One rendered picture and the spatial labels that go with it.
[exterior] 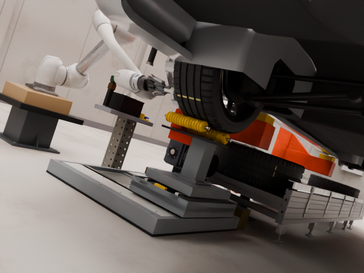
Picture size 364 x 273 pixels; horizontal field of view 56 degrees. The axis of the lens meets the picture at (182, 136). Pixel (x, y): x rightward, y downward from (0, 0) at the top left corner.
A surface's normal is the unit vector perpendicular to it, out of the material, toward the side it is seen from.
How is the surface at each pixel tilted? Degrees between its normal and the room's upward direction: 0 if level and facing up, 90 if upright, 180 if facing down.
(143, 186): 90
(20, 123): 90
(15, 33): 90
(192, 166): 90
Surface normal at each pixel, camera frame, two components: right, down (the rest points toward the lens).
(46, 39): 0.74, 0.26
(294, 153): -0.56, -0.18
